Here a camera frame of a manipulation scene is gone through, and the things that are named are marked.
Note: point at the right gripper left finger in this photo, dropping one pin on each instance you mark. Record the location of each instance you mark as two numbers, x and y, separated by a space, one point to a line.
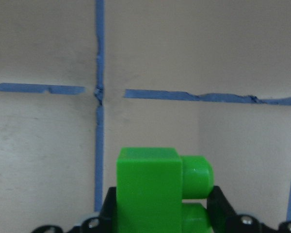
108 214

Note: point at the green toy block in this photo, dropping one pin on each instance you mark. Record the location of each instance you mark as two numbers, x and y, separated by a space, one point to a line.
158 191

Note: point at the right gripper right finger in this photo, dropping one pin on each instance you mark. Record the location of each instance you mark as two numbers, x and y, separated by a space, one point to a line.
220 211

